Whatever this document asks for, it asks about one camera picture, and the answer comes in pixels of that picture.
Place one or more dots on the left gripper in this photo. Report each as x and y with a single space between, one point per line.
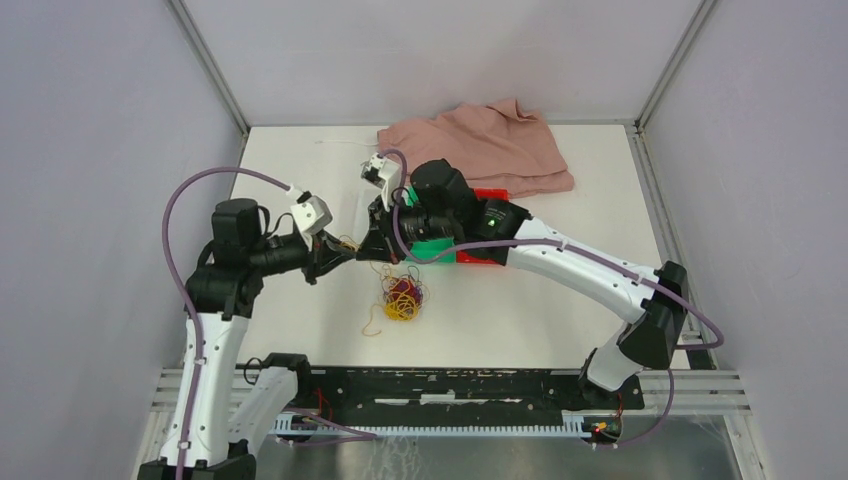
335 255

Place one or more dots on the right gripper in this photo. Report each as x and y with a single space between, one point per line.
381 242

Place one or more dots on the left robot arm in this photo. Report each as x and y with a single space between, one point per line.
206 440

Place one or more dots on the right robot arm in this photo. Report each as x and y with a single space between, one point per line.
651 302

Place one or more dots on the green plastic bin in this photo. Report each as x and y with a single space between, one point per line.
430 248

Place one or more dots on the pink cloth shorts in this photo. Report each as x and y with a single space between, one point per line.
495 146

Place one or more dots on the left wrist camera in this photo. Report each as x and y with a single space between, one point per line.
310 213

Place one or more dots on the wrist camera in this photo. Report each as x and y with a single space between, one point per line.
310 213
381 172

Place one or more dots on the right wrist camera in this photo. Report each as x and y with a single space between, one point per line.
381 172

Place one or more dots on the white drawstring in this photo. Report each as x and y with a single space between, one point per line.
345 142

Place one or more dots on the white cable duct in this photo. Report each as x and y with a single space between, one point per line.
293 425

